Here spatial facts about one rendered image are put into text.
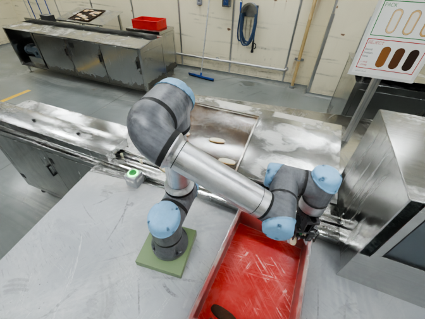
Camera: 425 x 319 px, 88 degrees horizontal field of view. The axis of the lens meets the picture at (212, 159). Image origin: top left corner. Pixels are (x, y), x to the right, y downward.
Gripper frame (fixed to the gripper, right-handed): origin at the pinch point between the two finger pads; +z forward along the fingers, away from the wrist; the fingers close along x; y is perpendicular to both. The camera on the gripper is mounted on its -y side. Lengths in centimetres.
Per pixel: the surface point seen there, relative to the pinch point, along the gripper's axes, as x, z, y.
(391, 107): 124, 23, -159
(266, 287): -7.7, 16.4, 13.7
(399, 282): 36.8, 6.4, 10.2
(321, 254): 17.1, 16.8, -2.5
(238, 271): -18.5, 16.4, 8.9
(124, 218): -74, 17, -10
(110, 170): -95, 17, -40
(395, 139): 30.5, -31.5, -22.0
